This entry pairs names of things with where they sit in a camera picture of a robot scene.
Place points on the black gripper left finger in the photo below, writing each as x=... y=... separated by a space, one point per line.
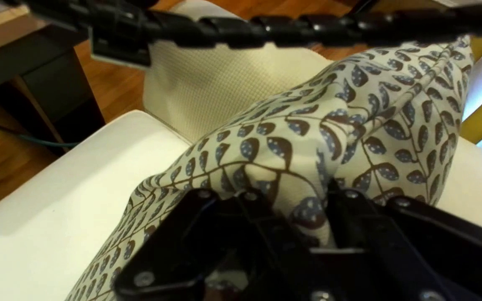
x=208 y=257

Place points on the black side table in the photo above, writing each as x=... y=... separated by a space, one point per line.
x=29 y=78

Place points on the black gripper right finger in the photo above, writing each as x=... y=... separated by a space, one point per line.
x=419 y=257

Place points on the beige black leaf-pattern pillow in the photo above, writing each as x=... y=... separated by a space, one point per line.
x=364 y=111

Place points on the white couch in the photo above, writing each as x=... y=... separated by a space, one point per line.
x=57 y=211

